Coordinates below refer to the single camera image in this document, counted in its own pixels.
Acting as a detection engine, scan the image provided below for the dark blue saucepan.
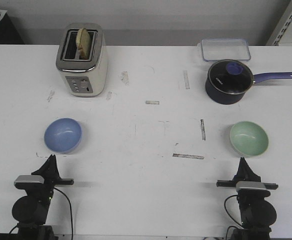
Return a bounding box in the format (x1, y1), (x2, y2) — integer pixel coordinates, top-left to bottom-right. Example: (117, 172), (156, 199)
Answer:
(205, 71), (292, 105)

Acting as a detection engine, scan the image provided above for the bread slice in toaster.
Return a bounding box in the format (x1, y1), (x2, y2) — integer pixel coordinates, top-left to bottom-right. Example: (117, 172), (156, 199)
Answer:
(75, 28), (91, 60)

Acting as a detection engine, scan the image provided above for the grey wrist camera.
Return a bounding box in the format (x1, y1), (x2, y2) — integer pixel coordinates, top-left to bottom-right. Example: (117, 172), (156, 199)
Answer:
(235, 181), (267, 192)
(13, 175), (45, 190)

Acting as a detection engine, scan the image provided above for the green bowl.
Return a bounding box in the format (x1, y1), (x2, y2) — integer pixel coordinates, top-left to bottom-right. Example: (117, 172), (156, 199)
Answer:
(229, 121), (269, 157)

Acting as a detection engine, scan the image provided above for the right black cable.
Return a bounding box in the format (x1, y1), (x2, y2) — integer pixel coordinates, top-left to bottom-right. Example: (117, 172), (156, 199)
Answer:
(223, 194), (244, 227)

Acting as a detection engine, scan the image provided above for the white metal shelf upright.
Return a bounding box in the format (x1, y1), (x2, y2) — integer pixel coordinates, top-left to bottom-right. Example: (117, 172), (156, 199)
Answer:
(265, 0), (292, 46)

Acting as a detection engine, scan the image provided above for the black box at back left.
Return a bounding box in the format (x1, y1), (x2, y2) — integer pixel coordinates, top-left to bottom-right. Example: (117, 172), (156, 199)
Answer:
(0, 9), (25, 45)

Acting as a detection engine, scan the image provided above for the black cable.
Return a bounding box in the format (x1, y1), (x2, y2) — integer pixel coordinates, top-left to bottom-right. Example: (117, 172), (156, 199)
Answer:
(223, 194), (244, 227)
(52, 187), (74, 238)

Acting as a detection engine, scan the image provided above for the blue bowl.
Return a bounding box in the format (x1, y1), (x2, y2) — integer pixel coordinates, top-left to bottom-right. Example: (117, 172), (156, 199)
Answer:
(44, 118), (83, 154)

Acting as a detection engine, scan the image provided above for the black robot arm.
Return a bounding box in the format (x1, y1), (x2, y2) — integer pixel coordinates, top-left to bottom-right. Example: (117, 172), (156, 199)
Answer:
(8, 154), (74, 240)
(216, 157), (279, 240)

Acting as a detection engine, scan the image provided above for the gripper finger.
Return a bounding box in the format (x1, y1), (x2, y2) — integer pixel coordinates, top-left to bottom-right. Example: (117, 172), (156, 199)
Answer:
(52, 154), (61, 179)
(243, 158), (261, 182)
(37, 154), (53, 175)
(236, 157), (246, 180)

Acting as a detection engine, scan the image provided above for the left black cable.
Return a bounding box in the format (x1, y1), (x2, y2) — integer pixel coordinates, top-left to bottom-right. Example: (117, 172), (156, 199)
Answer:
(52, 187), (74, 238)

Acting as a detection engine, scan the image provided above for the cream and steel toaster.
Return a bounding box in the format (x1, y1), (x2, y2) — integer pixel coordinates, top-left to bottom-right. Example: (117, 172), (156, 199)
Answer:
(55, 22), (108, 97)

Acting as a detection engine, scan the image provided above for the clear plastic food container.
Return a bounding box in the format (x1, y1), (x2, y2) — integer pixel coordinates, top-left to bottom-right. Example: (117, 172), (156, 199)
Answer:
(197, 38), (251, 62)

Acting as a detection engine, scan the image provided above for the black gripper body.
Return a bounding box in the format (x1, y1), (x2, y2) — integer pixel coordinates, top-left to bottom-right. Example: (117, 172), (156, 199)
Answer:
(216, 179), (279, 198)
(25, 175), (74, 198)

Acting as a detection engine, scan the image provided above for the glass pot lid blue knob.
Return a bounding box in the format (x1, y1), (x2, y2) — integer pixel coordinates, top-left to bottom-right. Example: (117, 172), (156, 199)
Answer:
(208, 59), (253, 95)

